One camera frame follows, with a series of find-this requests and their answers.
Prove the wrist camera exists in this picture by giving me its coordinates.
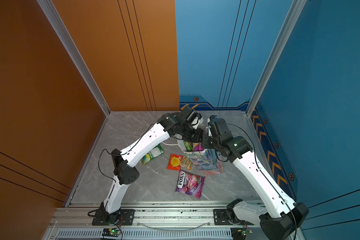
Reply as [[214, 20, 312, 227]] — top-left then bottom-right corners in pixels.
[[208, 115, 229, 137], [191, 113, 204, 129]]

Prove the red yellow snack packet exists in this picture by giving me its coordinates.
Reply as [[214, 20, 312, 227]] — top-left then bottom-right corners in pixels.
[[167, 154, 183, 171]]

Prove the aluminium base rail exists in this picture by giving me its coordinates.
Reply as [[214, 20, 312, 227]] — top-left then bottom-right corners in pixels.
[[42, 201, 267, 240]]

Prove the purple grape snack bag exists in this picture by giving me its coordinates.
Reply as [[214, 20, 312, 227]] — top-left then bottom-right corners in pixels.
[[193, 143, 204, 152]]

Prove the aluminium corner post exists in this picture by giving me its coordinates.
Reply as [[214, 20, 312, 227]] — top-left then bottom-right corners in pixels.
[[246, 0, 307, 118], [37, 0, 111, 117]]

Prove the green Lays chips bag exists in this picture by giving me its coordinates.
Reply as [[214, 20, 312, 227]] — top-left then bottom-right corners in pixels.
[[184, 142, 194, 152]]

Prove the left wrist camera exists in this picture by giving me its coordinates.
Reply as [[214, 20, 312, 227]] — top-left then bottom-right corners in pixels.
[[191, 113, 204, 129]]

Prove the left green circuit board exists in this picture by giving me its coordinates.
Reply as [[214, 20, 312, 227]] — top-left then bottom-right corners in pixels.
[[102, 228, 123, 240]]

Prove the right aluminium corner post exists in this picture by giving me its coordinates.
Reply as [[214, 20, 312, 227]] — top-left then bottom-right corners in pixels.
[[246, 0, 307, 118]]

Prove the right circuit board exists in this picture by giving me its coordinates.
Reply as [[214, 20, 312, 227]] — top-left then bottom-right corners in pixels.
[[231, 228, 253, 240]]

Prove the green white snack packet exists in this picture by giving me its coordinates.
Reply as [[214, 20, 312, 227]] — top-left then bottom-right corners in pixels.
[[141, 144, 164, 165]]

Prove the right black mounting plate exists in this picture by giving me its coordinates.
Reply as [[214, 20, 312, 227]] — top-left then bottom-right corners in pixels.
[[213, 209, 253, 226]]

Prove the purple Fox's candy bag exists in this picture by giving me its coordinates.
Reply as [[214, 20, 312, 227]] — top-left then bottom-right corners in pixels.
[[175, 170, 205, 199]]

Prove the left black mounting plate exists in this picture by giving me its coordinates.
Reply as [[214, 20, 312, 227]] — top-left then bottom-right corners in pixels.
[[89, 209, 135, 227]]

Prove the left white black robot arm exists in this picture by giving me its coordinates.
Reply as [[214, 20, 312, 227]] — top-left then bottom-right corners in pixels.
[[94, 106, 204, 225]]

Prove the black mounting plate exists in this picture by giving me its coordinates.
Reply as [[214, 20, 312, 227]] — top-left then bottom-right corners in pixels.
[[89, 209, 135, 227], [213, 209, 253, 226]]

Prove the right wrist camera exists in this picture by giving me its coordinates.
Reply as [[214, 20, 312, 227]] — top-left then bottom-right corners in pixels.
[[208, 115, 229, 137]]

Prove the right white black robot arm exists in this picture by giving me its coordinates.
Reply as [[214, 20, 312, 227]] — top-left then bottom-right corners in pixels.
[[203, 128, 309, 240]]

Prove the tan cracker packet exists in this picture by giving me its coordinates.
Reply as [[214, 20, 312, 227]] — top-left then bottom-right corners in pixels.
[[180, 156, 193, 170]]

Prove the left aluminium corner post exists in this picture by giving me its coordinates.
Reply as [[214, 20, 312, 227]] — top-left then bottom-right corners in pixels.
[[37, 0, 111, 117]]

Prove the floral paper gift bag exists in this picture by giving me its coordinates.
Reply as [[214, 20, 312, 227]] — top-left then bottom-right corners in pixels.
[[170, 140, 223, 176]]

